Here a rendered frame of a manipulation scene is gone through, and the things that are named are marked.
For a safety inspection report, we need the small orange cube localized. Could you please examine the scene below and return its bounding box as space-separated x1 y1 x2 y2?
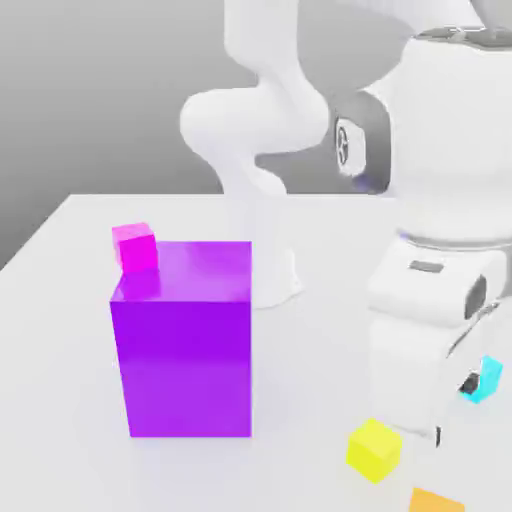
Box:
409 486 467 512

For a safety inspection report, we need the small cyan cube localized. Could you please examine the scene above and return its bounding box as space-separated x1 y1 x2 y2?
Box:
458 354 505 405

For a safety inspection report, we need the small yellow cube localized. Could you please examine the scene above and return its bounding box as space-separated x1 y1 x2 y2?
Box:
345 417 404 486

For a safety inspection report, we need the large purple box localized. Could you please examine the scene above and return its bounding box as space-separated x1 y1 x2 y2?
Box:
109 240 254 440

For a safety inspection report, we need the small magenta cube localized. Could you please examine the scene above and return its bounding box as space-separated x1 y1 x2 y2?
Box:
111 221 160 276

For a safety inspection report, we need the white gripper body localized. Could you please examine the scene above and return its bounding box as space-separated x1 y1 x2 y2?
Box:
366 300 512 441

